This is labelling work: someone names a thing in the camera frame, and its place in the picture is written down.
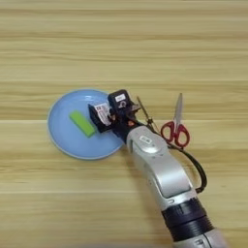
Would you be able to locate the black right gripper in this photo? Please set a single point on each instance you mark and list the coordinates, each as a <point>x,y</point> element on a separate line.
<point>124,129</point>

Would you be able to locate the red and white small box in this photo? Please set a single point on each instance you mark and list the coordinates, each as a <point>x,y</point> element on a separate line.
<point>102,111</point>

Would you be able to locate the green rectangular block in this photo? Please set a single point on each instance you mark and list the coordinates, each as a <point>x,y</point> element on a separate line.
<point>82,124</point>

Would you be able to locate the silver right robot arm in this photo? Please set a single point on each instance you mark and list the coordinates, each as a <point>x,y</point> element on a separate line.
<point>168,174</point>

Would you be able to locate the black box with white label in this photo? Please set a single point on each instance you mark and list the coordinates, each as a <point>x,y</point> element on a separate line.
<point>119,100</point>

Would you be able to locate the light blue round plate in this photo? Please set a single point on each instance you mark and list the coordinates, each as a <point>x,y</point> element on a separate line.
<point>71,142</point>

